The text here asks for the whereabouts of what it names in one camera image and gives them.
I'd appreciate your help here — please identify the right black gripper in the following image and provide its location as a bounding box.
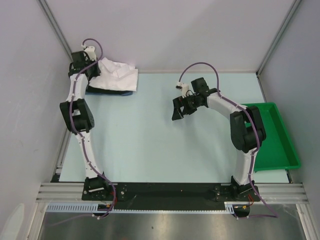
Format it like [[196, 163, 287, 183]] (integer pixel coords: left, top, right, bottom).
[[172, 93, 203, 121]]

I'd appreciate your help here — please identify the white long sleeve shirt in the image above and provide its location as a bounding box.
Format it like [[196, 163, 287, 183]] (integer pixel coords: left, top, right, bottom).
[[89, 57, 138, 92]]

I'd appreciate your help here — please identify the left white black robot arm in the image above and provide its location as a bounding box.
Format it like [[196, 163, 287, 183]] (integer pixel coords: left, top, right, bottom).
[[59, 46, 112, 201]]

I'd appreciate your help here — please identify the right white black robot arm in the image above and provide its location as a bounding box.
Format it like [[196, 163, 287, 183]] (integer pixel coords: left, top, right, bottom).
[[171, 77, 267, 201]]

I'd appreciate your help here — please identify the green plastic tray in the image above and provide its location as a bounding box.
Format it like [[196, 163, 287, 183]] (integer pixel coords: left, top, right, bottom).
[[245, 102, 301, 172]]

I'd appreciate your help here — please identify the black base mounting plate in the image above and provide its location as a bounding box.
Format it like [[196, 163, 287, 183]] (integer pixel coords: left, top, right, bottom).
[[81, 182, 260, 212]]

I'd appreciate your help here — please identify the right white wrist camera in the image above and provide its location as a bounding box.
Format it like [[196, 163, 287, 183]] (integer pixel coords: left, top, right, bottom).
[[175, 81, 190, 98]]

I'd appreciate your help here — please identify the left aluminium frame post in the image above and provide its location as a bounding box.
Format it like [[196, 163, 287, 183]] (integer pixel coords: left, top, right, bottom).
[[36, 0, 72, 61]]

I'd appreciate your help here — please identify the aluminium frame post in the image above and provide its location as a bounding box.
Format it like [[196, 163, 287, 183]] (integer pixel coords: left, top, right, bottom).
[[36, 0, 72, 61], [255, 0, 303, 78]]

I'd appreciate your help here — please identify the aluminium front rail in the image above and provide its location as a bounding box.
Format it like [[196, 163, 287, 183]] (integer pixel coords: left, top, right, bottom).
[[36, 182, 309, 204]]

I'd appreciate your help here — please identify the light blue cable duct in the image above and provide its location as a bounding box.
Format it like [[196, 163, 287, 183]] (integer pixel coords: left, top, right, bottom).
[[46, 203, 234, 214]]

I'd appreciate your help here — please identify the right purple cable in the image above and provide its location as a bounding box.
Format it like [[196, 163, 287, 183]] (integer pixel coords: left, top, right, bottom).
[[178, 61, 279, 219]]

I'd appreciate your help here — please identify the right aluminium frame post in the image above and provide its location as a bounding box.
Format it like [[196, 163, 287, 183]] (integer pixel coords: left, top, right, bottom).
[[255, 0, 303, 78]]

